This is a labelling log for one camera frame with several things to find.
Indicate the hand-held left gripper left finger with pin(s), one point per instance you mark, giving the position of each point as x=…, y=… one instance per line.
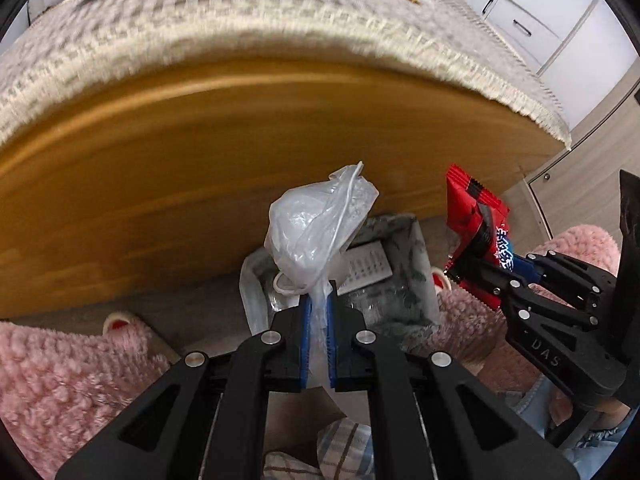
x=306, y=350

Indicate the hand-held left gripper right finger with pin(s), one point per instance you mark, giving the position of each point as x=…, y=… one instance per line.
x=331, y=350

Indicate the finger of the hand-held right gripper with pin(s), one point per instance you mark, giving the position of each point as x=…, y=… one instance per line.
x=500, y=290
x=527, y=267

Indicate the red black snack packet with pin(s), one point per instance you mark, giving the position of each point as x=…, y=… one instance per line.
x=470, y=220

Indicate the white milk carton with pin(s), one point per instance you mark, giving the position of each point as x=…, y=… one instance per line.
x=367, y=270

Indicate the floral print trash bin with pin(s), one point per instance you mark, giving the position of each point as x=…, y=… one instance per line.
x=410, y=285

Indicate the translucent white plastic bag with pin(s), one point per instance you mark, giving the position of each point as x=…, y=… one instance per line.
x=310, y=230

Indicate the person's right hand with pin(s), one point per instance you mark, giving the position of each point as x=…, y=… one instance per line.
x=616, y=416

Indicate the pink fluffy slipper right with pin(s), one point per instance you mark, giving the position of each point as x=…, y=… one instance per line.
x=575, y=245

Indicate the pink fluffy slipper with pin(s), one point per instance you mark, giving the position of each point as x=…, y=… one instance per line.
x=575, y=245
x=65, y=390

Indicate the person's light blue jacket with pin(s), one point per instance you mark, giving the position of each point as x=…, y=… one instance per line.
x=545, y=405

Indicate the white red slipper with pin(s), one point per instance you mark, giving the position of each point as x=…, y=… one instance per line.
x=122, y=324
x=440, y=280

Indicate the translucent white bin liner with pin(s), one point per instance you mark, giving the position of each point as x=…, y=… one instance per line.
x=252, y=290

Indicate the grey wooden door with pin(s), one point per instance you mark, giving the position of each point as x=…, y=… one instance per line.
x=590, y=125

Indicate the pink fluffy slipper left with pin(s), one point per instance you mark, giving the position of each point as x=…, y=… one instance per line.
x=65, y=390

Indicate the white wardrobe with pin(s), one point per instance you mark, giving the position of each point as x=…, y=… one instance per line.
x=510, y=5

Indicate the checkered lace-edged bedspread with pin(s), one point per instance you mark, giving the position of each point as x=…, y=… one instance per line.
x=250, y=25

